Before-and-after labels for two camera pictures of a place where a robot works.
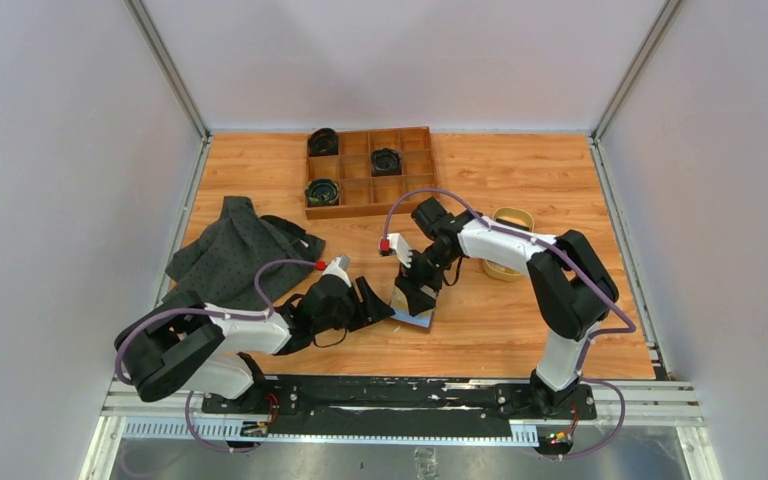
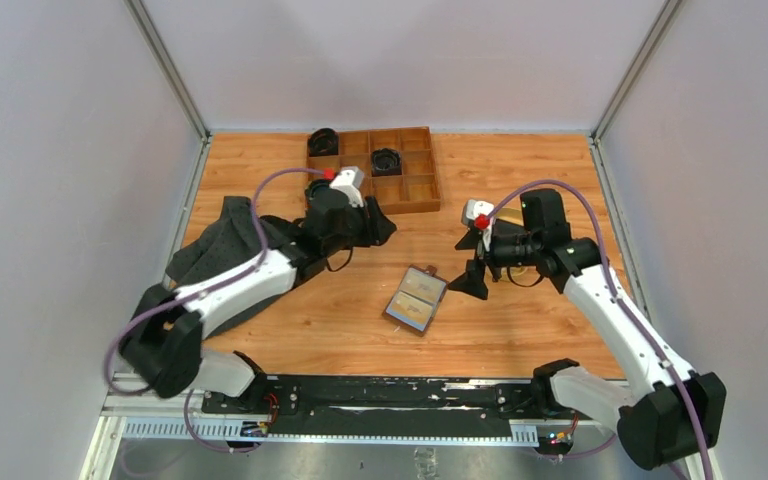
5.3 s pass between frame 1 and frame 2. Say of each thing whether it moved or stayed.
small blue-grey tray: stayed
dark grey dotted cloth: stayed
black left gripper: moved
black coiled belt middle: stayed
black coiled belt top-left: stayed
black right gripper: moved
